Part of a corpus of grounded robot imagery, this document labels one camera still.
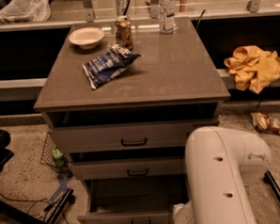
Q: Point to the grey bottom drawer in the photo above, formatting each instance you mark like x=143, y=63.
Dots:
x=136, y=200

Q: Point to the grey drawer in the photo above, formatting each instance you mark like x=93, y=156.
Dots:
x=136, y=200
x=126, y=136
x=123, y=168

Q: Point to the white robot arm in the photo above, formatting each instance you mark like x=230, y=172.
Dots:
x=220, y=163

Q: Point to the grey top drawer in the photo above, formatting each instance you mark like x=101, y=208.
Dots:
x=126, y=136

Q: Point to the grey drawer cabinet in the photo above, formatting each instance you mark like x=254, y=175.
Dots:
x=173, y=79

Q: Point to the grey middle drawer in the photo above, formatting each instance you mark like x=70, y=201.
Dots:
x=123, y=168

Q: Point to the blue chip bag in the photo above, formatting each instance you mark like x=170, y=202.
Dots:
x=104, y=68

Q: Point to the brown soda can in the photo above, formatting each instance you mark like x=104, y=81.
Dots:
x=124, y=33

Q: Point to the white paper bowl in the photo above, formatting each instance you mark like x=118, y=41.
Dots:
x=87, y=38

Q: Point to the green object in basket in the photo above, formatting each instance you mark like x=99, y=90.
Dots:
x=58, y=157

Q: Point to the blue tape on floor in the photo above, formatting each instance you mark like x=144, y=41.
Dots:
x=63, y=180

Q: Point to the white labelled plastic bottle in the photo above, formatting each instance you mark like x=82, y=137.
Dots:
x=167, y=15

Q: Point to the brown snack wrapper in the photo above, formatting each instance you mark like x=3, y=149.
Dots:
x=265, y=124

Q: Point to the yellow crumpled cloth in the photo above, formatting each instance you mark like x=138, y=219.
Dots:
x=253, y=68

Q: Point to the white plastic bag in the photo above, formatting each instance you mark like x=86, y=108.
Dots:
x=18, y=11

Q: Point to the black stand leg left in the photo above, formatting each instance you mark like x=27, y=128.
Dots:
x=25, y=218

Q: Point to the black wire basket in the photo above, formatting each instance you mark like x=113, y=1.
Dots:
x=47, y=159

